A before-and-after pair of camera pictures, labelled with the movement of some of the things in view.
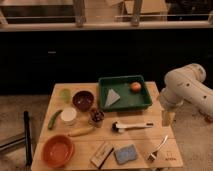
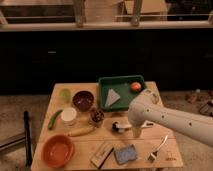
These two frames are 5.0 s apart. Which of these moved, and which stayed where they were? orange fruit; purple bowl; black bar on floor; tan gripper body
Moved: tan gripper body
Stayed: purple bowl; black bar on floor; orange fruit
